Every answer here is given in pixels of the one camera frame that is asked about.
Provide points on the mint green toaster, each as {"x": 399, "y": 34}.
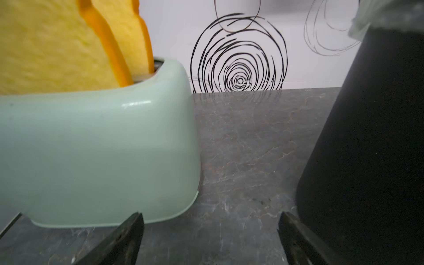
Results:
{"x": 86, "y": 159}

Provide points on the toast slice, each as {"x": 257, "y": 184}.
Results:
{"x": 58, "y": 46}
{"x": 131, "y": 34}

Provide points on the black trash bin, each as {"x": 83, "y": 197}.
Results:
{"x": 362, "y": 190}

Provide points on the front toast slice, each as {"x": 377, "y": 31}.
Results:
{"x": 58, "y": 46}

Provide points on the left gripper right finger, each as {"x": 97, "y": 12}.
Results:
{"x": 302, "y": 246}

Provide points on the rear toast slice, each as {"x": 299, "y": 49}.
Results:
{"x": 131, "y": 34}

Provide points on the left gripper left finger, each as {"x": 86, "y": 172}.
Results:
{"x": 121, "y": 247}

